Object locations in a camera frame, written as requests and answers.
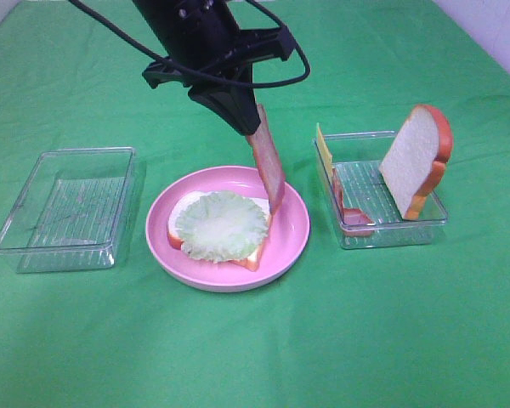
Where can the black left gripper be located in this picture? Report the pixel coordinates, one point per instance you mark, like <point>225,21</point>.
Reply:
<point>218,55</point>

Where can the toy bacon strip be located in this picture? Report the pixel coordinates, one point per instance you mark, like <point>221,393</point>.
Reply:
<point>268,161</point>
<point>349,215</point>

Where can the yellow toy cheese slice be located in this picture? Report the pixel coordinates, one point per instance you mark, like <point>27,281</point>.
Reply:
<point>325,154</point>

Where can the toy lettuce leaf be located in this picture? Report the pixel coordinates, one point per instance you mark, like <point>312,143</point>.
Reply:
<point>223,225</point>

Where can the toy bread slice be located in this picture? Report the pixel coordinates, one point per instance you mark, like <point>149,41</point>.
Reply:
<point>255,259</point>
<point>417,159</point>

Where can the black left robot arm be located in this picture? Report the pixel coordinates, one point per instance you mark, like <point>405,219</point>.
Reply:
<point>189,14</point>

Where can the clear plastic box right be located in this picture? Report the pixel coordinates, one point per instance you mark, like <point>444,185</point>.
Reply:
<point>357,156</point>

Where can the clear plastic box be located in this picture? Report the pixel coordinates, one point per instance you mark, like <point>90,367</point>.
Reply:
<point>72,212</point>
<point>357,156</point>

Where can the pink plate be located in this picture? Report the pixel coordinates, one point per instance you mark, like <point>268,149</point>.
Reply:
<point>288,232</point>

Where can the clear plastic box left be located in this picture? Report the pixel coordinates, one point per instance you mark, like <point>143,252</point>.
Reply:
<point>72,212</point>

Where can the green tablecloth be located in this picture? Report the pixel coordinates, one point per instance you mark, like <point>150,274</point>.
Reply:
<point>418,326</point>

